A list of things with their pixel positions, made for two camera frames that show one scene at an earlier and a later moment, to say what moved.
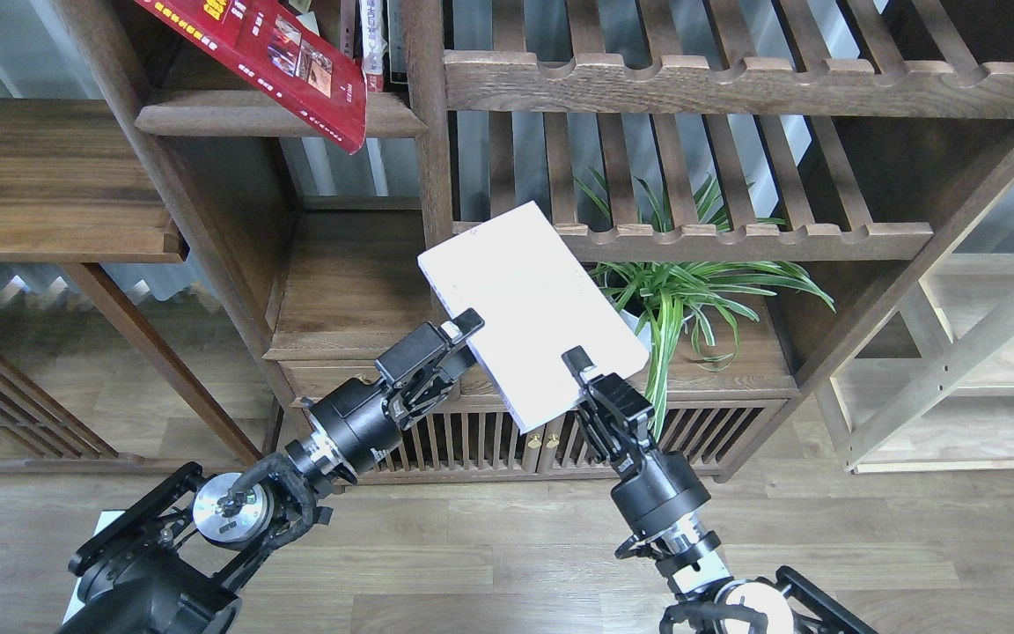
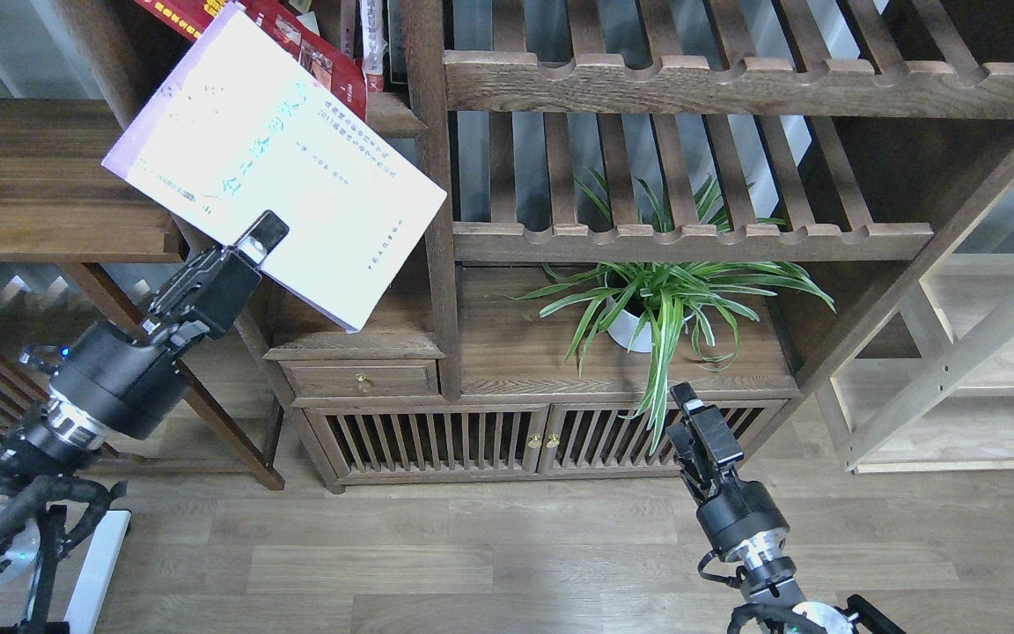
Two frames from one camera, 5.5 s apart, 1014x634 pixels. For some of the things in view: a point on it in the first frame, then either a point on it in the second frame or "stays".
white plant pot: x=645 y=335 stays
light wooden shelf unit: x=978 y=375 stays
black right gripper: x=660 y=486 -> x=736 y=515
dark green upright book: x=398 y=42 stays
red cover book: x=275 y=55 stays
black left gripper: x=365 y=421 -> x=127 y=378
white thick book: x=537 y=303 -> x=244 y=127
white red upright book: x=373 y=43 stays
